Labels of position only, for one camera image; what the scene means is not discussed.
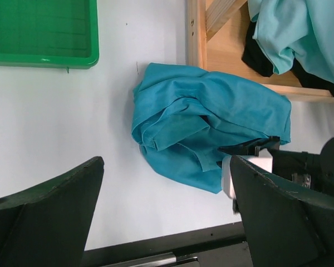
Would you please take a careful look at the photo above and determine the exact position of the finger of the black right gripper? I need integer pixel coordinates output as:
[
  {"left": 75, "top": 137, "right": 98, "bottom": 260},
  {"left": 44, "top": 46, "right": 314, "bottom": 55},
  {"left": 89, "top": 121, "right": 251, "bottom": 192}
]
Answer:
[{"left": 218, "top": 136, "right": 280, "bottom": 155}]

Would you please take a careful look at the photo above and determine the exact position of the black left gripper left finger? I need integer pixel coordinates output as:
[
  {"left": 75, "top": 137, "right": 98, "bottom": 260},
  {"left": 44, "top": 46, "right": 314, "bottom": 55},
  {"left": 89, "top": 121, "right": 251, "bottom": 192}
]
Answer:
[{"left": 0, "top": 156, "right": 104, "bottom": 266}]

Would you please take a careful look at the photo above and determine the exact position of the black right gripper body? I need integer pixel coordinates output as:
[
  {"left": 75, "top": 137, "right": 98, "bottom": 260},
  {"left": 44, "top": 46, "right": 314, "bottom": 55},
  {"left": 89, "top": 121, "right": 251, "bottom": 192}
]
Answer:
[{"left": 268, "top": 149, "right": 323, "bottom": 192}]

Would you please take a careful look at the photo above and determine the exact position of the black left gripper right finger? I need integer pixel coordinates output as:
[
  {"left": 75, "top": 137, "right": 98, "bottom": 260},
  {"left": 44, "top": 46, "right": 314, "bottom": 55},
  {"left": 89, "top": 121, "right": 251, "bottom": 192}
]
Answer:
[{"left": 230, "top": 156, "right": 334, "bottom": 266}]

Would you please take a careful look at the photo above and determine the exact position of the teal blue t shirt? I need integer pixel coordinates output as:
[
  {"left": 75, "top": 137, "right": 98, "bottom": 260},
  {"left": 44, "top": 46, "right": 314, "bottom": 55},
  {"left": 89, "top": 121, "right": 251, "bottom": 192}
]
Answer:
[{"left": 131, "top": 63, "right": 291, "bottom": 194}]

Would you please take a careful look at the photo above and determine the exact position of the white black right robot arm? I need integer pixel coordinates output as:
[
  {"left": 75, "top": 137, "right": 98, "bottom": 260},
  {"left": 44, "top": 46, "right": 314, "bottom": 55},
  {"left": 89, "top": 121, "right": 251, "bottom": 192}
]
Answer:
[{"left": 217, "top": 136, "right": 334, "bottom": 200}]

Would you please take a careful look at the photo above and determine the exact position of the black t shirt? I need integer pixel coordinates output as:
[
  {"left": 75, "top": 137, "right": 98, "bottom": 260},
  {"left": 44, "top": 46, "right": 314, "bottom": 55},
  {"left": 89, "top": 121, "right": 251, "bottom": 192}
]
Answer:
[{"left": 242, "top": 22, "right": 334, "bottom": 97}]

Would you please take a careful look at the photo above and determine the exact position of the mint green t shirt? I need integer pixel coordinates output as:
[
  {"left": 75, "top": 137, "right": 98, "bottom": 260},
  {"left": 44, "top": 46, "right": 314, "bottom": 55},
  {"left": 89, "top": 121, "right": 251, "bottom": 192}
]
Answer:
[{"left": 248, "top": 1, "right": 334, "bottom": 83}]

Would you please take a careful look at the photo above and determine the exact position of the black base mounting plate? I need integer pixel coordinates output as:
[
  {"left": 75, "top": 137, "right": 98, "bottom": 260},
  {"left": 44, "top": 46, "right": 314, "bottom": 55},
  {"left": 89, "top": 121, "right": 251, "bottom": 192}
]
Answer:
[{"left": 81, "top": 222, "right": 253, "bottom": 266}]

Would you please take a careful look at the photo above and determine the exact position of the wooden clothes rack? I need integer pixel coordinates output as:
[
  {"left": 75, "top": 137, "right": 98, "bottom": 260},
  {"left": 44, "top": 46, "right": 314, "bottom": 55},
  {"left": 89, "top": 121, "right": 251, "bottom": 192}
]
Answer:
[{"left": 186, "top": 0, "right": 334, "bottom": 103}]

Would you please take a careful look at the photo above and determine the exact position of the green plastic tray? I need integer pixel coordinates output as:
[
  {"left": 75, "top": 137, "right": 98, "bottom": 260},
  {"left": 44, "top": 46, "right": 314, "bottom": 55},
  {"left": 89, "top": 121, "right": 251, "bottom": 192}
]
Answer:
[{"left": 0, "top": 0, "right": 99, "bottom": 71}]

